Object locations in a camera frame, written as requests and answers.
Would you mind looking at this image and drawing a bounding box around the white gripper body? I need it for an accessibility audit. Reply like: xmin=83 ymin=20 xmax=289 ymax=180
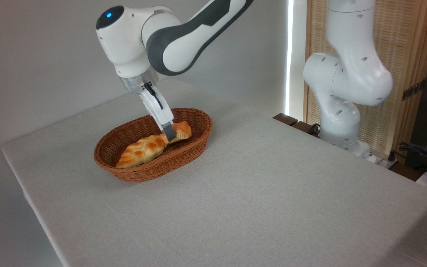
xmin=139 ymin=86 xmax=175 ymax=129

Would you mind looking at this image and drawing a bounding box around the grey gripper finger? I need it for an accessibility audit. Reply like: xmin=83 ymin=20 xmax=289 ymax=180
xmin=162 ymin=122 xmax=177 ymax=142

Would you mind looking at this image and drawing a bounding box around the small bread roll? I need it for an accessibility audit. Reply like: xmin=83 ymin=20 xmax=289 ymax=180
xmin=167 ymin=121 xmax=192 ymax=144

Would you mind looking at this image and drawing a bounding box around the long braided bread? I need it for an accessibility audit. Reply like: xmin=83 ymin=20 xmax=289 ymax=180
xmin=116 ymin=134 xmax=169 ymax=169

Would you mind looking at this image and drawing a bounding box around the brown wicker basket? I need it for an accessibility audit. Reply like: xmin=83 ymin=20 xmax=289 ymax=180
xmin=93 ymin=108 xmax=213 ymax=182

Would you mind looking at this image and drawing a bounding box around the grey tablecloth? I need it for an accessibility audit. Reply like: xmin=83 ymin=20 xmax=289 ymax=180
xmin=1 ymin=79 xmax=427 ymax=267

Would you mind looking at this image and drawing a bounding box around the white power strip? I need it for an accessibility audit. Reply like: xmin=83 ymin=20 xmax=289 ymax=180
xmin=375 ymin=156 xmax=399 ymax=169

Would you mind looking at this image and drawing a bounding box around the black screen hinge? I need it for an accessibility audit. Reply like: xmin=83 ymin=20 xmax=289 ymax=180
xmin=402 ymin=79 xmax=426 ymax=101

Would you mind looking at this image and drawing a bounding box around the wooden bamboo screen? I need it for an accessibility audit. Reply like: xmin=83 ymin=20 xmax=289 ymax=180
xmin=304 ymin=0 xmax=427 ymax=164

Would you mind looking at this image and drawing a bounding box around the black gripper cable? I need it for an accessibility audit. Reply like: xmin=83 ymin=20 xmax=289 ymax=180
xmin=143 ymin=82 xmax=163 ymax=110

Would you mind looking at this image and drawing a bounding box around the black cable bundle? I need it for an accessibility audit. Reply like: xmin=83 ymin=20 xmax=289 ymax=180
xmin=398 ymin=142 xmax=427 ymax=175

